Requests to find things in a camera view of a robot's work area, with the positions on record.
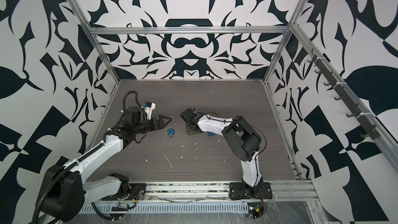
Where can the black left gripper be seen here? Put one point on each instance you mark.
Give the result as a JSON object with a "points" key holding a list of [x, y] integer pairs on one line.
{"points": [[160, 125]]}

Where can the circuit board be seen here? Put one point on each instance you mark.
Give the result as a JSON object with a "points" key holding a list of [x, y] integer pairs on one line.
{"points": [[256, 209], [123, 207]]}

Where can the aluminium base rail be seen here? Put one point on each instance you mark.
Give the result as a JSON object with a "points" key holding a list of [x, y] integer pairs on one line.
{"points": [[189, 191]]}

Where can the left circuit board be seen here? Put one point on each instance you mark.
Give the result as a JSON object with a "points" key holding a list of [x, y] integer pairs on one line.
{"points": [[123, 207]]}

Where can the aluminium frame corner post left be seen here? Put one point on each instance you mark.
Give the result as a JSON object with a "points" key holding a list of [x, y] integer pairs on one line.
{"points": [[92, 38]]}

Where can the aluminium frame corner post right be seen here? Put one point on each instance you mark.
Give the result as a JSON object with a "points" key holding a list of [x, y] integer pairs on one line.
{"points": [[296, 14]]}

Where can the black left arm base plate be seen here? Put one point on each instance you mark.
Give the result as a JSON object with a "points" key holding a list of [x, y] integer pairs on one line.
{"points": [[134, 191]]}

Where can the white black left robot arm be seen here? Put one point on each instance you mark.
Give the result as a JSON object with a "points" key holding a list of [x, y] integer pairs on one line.
{"points": [[65, 189]]}

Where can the aluminium frame corner post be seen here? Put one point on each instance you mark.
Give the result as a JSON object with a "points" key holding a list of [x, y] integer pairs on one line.
{"points": [[296, 14], [92, 38]]}

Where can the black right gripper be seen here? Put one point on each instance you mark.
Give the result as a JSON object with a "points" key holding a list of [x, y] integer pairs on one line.
{"points": [[187, 129]]}

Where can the aluminium frame horizontal bar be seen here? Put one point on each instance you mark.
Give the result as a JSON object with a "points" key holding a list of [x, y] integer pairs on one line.
{"points": [[187, 30]]}

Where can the right circuit board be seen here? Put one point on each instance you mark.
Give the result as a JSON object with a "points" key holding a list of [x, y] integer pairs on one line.
{"points": [[256, 209]]}

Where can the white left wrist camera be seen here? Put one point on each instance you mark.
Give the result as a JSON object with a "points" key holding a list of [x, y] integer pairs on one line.
{"points": [[148, 108]]}

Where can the white slotted cable duct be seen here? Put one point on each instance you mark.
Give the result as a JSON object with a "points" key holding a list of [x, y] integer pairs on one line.
{"points": [[181, 207]]}

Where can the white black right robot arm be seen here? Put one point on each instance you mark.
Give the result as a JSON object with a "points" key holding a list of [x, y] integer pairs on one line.
{"points": [[240, 136]]}

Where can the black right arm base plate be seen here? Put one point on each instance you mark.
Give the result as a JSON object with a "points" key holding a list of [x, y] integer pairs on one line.
{"points": [[242, 191]]}

